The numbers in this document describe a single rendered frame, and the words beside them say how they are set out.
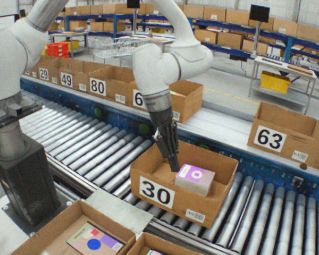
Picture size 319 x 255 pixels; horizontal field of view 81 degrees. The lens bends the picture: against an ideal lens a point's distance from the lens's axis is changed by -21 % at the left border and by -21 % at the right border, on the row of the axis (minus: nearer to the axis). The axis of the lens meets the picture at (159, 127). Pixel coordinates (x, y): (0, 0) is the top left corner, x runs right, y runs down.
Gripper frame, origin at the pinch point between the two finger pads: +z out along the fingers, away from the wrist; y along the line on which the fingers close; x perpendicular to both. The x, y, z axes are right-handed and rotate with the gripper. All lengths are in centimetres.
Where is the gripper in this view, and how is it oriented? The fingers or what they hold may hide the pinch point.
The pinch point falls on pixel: (173, 162)
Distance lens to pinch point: 82.5
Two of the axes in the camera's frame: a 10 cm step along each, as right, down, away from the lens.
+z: 2.4, 9.2, 3.2
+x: 8.2, -0.2, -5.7
